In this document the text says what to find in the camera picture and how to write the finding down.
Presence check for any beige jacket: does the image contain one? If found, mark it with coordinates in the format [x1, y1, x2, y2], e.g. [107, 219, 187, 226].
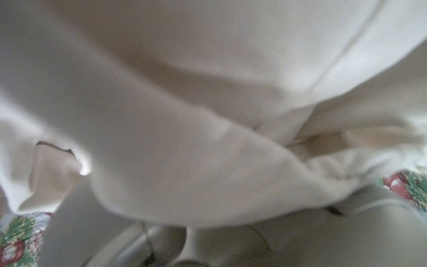
[0, 0, 427, 228]

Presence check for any floral fruit print backdrop cloth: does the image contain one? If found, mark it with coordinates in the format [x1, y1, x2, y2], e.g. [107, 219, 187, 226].
[0, 169, 427, 267]

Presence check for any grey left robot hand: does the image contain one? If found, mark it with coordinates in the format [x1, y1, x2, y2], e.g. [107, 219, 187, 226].
[39, 177, 427, 267]

